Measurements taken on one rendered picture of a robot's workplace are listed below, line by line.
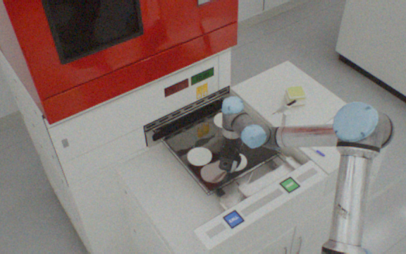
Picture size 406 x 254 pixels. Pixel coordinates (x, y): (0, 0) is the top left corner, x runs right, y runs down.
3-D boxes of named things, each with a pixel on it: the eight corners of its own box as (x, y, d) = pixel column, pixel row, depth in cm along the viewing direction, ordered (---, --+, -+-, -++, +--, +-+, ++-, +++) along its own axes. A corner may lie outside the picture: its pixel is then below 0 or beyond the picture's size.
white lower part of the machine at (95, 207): (54, 196, 292) (13, 97, 234) (168, 140, 323) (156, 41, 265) (103, 284, 250) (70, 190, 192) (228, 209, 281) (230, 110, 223)
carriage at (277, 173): (218, 206, 180) (218, 202, 178) (290, 164, 194) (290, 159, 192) (231, 221, 176) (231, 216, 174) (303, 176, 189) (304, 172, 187)
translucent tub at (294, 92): (283, 98, 206) (285, 86, 201) (300, 96, 207) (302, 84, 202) (288, 109, 201) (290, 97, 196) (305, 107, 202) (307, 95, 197)
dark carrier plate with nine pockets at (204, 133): (163, 139, 201) (163, 137, 200) (228, 107, 214) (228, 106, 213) (209, 191, 180) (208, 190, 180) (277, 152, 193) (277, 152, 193)
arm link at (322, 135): (406, 117, 143) (269, 125, 176) (392, 109, 135) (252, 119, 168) (405, 154, 141) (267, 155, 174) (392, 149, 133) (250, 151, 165)
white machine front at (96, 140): (68, 185, 194) (41, 115, 165) (226, 107, 225) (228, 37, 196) (70, 190, 192) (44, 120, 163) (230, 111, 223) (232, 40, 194)
